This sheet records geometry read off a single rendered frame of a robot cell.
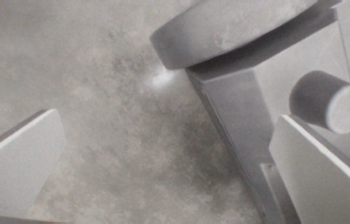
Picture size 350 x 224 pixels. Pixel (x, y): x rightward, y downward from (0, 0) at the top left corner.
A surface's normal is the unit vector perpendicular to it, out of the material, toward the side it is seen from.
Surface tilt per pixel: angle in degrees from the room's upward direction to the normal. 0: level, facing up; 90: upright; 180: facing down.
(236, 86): 45
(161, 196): 0
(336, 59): 0
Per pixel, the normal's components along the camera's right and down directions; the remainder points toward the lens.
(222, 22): -0.28, 0.47
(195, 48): -0.50, 0.59
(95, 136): 0.11, 0.33
